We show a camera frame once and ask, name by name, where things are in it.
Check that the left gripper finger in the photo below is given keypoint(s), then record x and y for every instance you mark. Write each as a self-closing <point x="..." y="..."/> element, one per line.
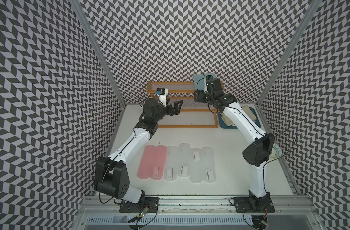
<point x="177" y="105"/>
<point x="173" y="111"/>

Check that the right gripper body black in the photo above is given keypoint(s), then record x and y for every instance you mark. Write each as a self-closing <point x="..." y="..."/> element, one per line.
<point x="209" y="97"/>

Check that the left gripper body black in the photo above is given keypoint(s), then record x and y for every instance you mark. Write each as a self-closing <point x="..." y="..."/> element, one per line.
<point x="162" y="111"/>

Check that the clear pencil case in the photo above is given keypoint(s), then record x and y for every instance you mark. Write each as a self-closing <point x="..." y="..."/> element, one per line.
<point x="171" y="165"/>
<point x="184" y="160"/>
<point x="209" y="165"/>
<point x="196" y="166"/>

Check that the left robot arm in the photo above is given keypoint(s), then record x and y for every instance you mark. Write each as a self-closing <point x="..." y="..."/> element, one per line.
<point x="111" y="174"/>

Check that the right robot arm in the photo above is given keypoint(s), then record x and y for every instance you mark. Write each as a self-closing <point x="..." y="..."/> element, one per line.
<point x="260" y="143"/>

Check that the wooden three-tier shelf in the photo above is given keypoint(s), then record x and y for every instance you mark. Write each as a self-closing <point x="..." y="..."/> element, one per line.
<point x="193" y="114"/>

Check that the pink pencil case right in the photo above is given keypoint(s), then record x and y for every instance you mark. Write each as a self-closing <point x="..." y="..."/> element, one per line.
<point x="158" y="162"/>

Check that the pink pencil case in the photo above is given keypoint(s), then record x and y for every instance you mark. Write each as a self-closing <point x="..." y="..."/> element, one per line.
<point x="146" y="167"/>
<point x="158" y="162"/>

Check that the pink pencil case left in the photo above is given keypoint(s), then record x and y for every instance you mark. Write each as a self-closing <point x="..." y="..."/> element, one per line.
<point x="146" y="167"/>

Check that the dark teal tray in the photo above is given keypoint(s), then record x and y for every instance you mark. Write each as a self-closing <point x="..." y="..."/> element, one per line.
<point x="258" y="122"/>

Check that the beige folded cloth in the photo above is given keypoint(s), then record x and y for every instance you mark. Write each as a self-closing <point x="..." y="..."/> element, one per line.
<point x="251" y="112"/>

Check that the yellow patterned bowl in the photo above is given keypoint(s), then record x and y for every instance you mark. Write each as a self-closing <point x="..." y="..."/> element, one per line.
<point x="276" y="152"/>

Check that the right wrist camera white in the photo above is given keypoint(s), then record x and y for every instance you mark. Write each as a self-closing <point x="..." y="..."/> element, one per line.
<point x="210" y="77"/>

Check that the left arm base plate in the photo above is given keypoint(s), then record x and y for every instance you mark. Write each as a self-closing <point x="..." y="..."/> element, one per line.
<point x="150" y="204"/>

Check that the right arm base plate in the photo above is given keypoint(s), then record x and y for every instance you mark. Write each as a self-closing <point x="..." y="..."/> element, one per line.
<point x="252" y="204"/>

